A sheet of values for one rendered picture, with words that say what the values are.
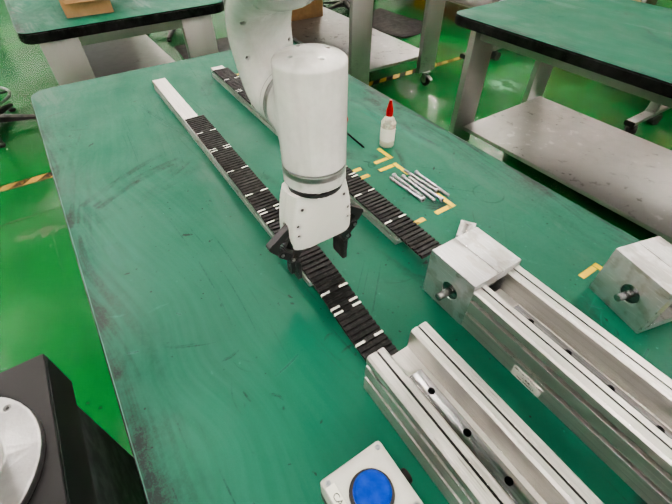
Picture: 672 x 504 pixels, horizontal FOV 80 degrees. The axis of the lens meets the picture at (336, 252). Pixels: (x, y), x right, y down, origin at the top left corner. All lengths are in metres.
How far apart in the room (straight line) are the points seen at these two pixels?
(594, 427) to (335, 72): 0.51
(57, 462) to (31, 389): 0.11
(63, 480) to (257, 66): 0.49
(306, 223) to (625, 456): 0.47
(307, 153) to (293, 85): 0.08
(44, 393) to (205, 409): 0.19
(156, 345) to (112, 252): 0.25
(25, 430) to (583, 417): 0.64
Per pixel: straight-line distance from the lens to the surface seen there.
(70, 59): 2.40
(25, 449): 0.57
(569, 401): 0.60
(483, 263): 0.63
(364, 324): 0.63
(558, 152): 2.40
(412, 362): 0.56
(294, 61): 0.45
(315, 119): 0.46
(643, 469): 0.61
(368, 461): 0.49
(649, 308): 0.75
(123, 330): 0.72
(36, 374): 0.63
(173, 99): 1.30
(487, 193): 0.94
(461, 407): 0.55
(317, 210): 0.55
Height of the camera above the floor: 1.31
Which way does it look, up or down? 45 degrees down
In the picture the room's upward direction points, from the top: straight up
